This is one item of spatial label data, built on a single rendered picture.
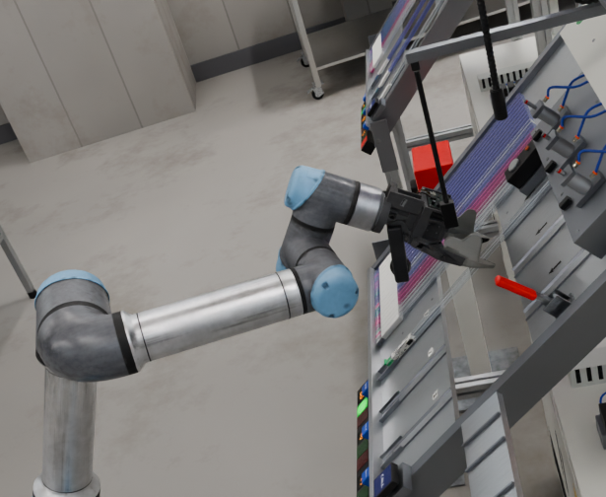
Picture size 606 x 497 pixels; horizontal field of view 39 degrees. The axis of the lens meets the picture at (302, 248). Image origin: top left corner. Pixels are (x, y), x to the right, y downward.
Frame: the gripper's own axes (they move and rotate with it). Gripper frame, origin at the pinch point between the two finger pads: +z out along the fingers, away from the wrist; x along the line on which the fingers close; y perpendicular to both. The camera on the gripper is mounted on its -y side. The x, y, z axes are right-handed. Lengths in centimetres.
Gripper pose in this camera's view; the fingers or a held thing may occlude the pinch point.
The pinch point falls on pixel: (484, 253)
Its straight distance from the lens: 148.9
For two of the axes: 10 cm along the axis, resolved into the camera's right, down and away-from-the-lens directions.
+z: 9.5, 2.8, 1.1
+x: 0.6, -5.3, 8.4
